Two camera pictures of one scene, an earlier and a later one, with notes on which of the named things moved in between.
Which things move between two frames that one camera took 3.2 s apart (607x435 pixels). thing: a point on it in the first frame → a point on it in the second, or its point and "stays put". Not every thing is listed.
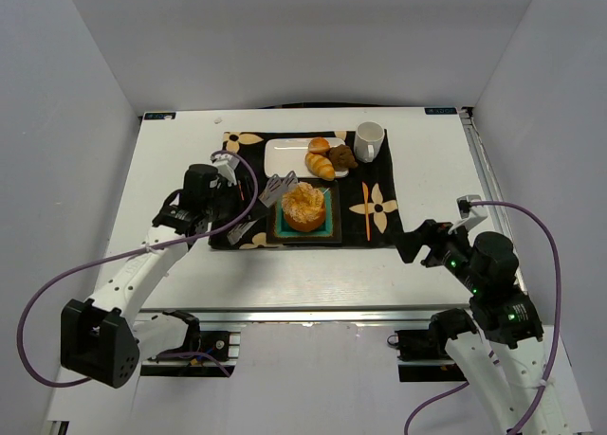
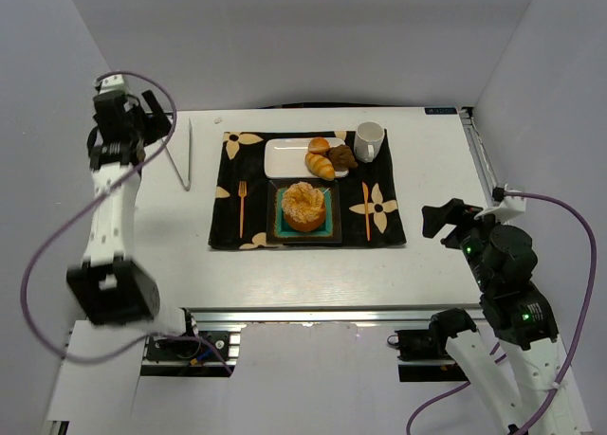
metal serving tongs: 274,189 → 190,160
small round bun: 319,145 stays put
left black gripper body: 245,207 → 143,117
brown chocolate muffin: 341,157 stays put
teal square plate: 279,232 stays put
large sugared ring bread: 303,208 stays put
